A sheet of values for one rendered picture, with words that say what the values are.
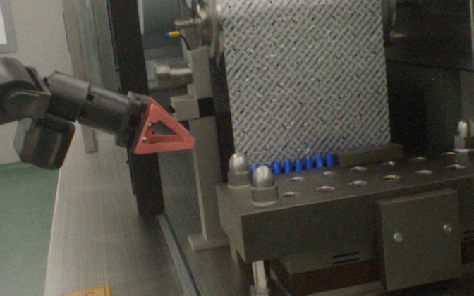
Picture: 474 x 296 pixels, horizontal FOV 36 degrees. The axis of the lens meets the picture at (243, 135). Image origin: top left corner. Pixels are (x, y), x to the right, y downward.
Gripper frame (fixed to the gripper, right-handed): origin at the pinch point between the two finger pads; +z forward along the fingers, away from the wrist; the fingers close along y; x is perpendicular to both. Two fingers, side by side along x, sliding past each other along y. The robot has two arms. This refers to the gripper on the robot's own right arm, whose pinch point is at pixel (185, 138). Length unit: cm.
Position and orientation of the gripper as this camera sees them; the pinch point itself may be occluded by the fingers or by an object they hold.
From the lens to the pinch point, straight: 101.2
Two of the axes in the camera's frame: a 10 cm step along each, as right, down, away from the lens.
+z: 9.1, 3.3, 2.4
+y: 1.9, 1.7, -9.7
